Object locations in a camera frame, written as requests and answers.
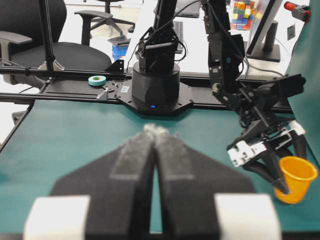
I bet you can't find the blue plastic box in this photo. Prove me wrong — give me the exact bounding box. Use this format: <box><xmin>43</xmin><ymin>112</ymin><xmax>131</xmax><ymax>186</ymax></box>
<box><xmin>112</xmin><ymin>43</ymin><xmax>129</xmax><ymax>61</ymax></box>

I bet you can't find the green backdrop board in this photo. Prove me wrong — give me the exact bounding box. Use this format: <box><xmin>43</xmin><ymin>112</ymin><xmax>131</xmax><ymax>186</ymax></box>
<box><xmin>287</xmin><ymin>14</ymin><xmax>320</xmax><ymax>161</ymax></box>

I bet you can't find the colourful cube block box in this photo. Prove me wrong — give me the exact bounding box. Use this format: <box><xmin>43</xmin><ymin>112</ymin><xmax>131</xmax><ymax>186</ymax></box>
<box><xmin>230</xmin><ymin>0</ymin><xmax>256</xmax><ymax>31</ymax></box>

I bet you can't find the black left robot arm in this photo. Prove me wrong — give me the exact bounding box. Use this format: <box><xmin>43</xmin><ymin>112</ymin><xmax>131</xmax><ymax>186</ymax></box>
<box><xmin>130</xmin><ymin>0</ymin><xmax>306</xmax><ymax>195</ymax></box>

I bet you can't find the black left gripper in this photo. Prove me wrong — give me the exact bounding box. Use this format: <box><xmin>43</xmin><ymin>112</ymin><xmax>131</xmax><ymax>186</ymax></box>
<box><xmin>212</xmin><ymin>74</ymin><xmax>307</xmax><ymax>194</ymax></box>

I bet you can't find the black vertical frame post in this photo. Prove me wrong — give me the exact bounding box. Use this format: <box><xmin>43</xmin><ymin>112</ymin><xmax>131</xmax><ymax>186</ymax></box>
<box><xmin>38</xmin><ymin>0</ymin><xmax>55</xmax><ymax>71</ymax></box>

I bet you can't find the black office chair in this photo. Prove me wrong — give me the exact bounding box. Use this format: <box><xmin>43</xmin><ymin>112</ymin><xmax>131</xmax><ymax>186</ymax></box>
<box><xmin>74</xmin><ymin>0</ymin><xmax>136</xmax><ymax>46</ymax></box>
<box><xmin>0</xmin><ymin>0</ymin><xmax>112</xmax><ymax>72</ymax></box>

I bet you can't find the teal tape roll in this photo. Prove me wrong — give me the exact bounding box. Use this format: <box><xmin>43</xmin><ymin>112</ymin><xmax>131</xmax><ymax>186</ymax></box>
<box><xmin>88</xmin><ymin>75</ymin><xmax>107</xmax><ymax>87</ymax></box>

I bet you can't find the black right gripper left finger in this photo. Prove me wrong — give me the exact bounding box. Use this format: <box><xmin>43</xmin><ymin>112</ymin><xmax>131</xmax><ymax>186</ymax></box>
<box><xmin>24</xmin><ymin>124</ymin><xmax>155</xmax><ymax>240</ymax></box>

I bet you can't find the black monitor with stand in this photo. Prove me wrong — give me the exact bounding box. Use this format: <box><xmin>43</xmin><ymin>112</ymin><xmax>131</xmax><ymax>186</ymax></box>
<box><xmin>246</xmin><ymin>0</ymin><xmax>282</xmax><ymax>63</ymax></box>

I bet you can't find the red black clamp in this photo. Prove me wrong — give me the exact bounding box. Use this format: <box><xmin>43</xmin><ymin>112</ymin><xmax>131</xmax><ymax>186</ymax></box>
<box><xmin>284</xmin><ymin>1</ymin><xmax>311</xmax><ymax>23</ymax></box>

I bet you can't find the black aluminium frame rail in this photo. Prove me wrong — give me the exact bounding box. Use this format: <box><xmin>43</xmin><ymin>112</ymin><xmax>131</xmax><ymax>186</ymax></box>
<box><xmin>0</xmin><ymin>65</ymin><xmax>293</xmax><ymax>111</ymax></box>

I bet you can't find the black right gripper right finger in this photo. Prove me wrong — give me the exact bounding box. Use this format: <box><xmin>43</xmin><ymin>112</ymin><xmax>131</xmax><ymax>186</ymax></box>
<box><xmin>152</xmin><ymin>126</ymin><xmax>283</xmax><ymax>240</ymax></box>

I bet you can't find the yellow plastic cup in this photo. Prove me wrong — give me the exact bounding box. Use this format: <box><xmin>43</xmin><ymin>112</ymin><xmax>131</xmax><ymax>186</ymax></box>
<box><xmin>274</xmin><ymin>156</ymin><xmax>318</xmax><ymax>204</ymax></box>

